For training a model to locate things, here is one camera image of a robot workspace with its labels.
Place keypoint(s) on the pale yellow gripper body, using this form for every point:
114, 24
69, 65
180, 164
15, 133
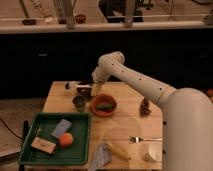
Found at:
96, 88

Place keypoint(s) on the white handled brush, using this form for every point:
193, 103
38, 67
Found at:
70, 85

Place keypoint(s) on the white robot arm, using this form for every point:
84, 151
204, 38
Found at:
187, 115

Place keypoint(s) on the dark brown bowl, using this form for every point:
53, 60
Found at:
86, 92

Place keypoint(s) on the orange bowl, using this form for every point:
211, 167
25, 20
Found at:
102, 99

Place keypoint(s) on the green cucumber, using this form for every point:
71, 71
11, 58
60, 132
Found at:
105, 107

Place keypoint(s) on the small dark green cup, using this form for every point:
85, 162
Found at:
79, 103

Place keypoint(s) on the grey sponge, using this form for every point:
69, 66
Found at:
61, 128

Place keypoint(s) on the brown pine cone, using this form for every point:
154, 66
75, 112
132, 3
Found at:
144, 108

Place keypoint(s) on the orange fruit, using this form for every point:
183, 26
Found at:
66, 140

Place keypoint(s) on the silver fork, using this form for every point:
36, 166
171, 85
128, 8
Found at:
136, 139

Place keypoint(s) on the yellow banana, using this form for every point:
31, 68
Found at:
120, 152

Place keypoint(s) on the green plastic tray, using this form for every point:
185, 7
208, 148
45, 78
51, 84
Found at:
42, 126

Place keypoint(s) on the grey blue cloth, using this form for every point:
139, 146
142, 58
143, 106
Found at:
101, 157

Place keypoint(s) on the red bowl on shelf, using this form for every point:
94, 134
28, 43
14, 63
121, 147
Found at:
80, 18

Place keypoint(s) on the wooden block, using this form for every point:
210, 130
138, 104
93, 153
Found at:
43, 145

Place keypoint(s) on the dark red dish on shelf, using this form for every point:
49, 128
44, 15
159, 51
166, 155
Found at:
29, 22

